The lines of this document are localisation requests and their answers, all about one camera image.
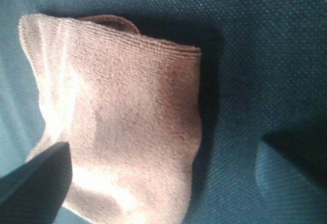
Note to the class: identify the black fabric table cover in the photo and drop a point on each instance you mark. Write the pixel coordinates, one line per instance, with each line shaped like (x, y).
(263, 79)

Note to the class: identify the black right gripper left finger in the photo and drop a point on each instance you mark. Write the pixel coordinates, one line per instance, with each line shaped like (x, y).
(35, 191)

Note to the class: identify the pink terry towel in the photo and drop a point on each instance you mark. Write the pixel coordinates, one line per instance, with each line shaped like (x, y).
(127, 104)

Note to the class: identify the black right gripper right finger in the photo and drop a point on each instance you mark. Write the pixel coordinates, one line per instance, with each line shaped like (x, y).
(290, 194)

